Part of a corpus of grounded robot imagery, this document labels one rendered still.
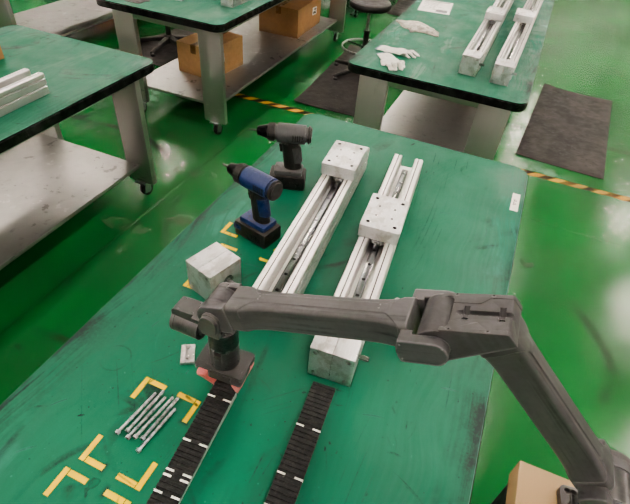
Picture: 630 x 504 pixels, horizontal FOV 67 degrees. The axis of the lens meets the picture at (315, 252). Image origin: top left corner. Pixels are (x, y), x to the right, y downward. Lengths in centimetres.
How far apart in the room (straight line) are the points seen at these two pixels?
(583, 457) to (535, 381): 16
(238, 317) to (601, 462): 58
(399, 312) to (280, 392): 47
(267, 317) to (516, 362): 37
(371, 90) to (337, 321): 215
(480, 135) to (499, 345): 215
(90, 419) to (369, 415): 57
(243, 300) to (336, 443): 38
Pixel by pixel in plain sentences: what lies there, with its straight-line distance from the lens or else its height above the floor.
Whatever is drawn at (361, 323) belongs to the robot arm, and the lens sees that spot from 70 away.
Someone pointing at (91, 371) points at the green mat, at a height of 78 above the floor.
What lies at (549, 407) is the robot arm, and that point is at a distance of 75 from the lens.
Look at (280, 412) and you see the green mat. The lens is 106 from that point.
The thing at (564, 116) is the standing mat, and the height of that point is 1.
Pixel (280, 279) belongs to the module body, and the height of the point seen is 84.
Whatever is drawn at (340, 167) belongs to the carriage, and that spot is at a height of 90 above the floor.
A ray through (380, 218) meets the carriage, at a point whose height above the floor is 90.
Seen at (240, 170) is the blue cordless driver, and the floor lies 99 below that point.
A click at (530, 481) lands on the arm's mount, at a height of 84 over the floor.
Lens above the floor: 170
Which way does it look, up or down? 42 degrees down
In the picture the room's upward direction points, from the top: 6 degrees clockwise
